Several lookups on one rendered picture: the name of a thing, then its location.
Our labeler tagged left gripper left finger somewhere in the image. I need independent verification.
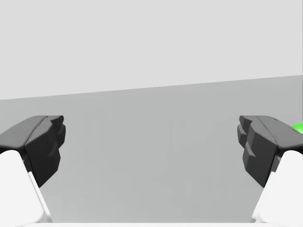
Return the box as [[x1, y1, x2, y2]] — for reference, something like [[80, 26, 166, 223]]
[[0, 115, 66, 224]]

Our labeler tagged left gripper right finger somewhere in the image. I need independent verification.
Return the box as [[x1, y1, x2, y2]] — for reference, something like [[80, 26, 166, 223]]
[[237, 115, 303, 224]]

